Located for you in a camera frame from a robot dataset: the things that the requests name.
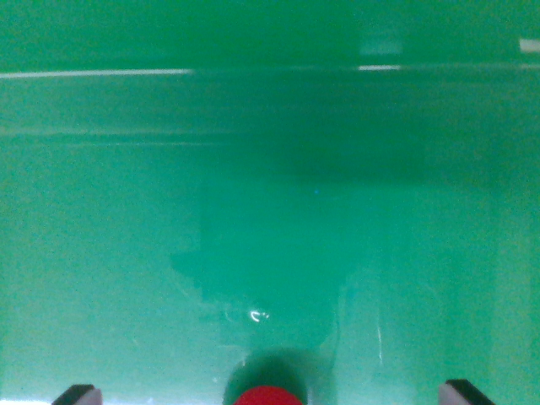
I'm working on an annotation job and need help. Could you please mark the green plastic bin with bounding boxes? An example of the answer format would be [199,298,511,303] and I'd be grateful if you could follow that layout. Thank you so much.
[0,0,540,405]

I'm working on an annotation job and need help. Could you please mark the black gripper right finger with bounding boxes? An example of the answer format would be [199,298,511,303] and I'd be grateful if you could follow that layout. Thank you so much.
[437,379,494,405]

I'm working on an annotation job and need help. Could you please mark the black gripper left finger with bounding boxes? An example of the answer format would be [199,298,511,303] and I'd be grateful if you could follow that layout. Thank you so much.
[51,384,104,405]

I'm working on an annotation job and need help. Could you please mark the red felt ball fruit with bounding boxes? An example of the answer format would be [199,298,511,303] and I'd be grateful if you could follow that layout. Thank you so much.
[233,384,304,405]

